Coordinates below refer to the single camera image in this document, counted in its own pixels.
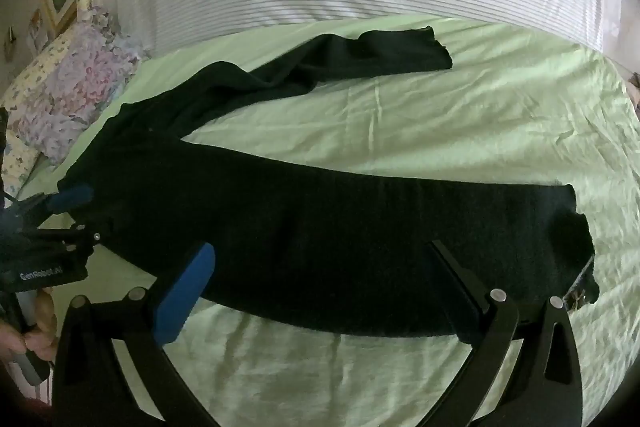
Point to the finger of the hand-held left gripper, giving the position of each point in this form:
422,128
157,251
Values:
70,198
82,239

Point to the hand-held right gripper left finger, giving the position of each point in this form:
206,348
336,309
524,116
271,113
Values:
186,289

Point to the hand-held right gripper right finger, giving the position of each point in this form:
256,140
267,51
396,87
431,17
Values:
462,289

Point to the black pants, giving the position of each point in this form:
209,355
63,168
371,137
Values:
310,232

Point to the person's left hand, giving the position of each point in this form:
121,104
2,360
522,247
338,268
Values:
44,339

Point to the pink floral pillow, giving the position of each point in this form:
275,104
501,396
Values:
85,82

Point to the green bed sheet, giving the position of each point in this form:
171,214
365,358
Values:
425,127

